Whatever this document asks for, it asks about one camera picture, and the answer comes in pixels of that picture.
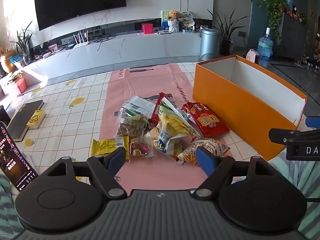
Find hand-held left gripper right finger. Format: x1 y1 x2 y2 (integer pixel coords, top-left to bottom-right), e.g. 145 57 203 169
191 146 275 198

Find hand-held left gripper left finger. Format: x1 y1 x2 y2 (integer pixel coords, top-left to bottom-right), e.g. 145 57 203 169
44 146 128 200

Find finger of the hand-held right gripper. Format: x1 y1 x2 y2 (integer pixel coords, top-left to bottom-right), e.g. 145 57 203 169
305 116 320 128
269 128 320 145

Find striped stick snack packet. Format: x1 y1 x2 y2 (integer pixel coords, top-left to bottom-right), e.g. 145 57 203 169
174 140 231 166

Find yellow snack packet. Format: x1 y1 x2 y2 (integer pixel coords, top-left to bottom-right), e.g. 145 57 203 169
91 136 130 161

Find small clear red snack packet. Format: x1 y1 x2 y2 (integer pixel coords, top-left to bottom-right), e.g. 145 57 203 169
128 135 155 158

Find clear packet of brown snacks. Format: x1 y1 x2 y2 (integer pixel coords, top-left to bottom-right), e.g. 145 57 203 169
115 107 151 138

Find large red snack packet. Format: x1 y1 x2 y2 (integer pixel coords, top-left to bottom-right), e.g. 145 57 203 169
181 102 231 138

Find orange cardboard box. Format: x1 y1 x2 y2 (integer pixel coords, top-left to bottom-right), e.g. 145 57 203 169
192 54 308 161

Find yellow green chips bag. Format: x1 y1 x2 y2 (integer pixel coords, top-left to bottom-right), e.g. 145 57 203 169
152 97 201 161

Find narrow red snack bar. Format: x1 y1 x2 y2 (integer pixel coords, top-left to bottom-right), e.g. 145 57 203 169
150 92 173 124

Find pink placemat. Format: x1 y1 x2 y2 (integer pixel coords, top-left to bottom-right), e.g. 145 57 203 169
101 63 241 193

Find pink heater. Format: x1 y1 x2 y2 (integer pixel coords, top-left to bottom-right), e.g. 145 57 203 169
246 49 262 65

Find dark grey cabinet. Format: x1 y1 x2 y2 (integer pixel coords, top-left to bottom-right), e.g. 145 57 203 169
268 12 309 61

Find blue water jug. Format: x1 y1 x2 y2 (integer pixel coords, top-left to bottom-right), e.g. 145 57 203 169
257 27 274 68

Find yellow tissue pack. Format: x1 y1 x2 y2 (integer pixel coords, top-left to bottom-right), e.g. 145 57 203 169
26 109 46 130

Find black notebook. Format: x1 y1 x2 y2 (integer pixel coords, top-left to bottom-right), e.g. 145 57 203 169
6 99 45 141

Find smartphone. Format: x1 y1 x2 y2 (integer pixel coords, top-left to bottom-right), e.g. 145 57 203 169
0 121 39 193

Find white marble television cabinet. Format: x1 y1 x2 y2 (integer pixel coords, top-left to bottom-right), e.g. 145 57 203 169
24 31 202 81

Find silver trash can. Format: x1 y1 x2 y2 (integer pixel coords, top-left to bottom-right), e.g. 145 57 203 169
199 28 222 62

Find potted long-leaf plant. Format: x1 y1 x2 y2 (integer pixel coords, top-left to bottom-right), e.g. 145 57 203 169
207 8 248 56

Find trailing vine plant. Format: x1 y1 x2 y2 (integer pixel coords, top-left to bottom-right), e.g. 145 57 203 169
251 0 288 41

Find white router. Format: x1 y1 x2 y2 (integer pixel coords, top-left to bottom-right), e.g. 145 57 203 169
72 30 90 49

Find red storage box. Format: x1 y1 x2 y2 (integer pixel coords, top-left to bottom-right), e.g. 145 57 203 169
0 76 28 96

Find red cube box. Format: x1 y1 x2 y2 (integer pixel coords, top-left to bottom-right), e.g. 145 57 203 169
141 23 155 34

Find round paper fan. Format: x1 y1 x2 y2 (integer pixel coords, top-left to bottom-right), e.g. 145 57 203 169
179 11 195 28

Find teddy bear bouquet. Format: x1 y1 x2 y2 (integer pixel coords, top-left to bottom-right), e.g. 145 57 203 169
166 10 181 33

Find picture card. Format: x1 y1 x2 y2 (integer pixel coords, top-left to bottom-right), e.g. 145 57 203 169
161 10 173 30

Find golden figurine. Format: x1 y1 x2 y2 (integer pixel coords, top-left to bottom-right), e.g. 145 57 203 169
0 49 17 77

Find small potted plant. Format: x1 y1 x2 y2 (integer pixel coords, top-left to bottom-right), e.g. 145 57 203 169
9 21 33 65

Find black television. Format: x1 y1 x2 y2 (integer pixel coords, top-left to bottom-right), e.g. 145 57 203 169
33 0 127 31

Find black cables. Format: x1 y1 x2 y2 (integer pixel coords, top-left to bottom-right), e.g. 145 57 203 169
94 33 117 52

